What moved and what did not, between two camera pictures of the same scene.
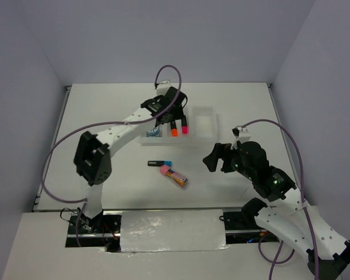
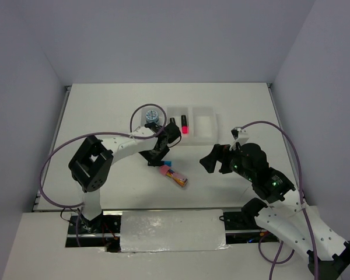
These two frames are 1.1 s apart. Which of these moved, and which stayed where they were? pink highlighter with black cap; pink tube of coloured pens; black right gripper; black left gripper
Moved: black left gripper
Stayed: black right gripper; pink tube of coloured pens; pink highlighter with black cap
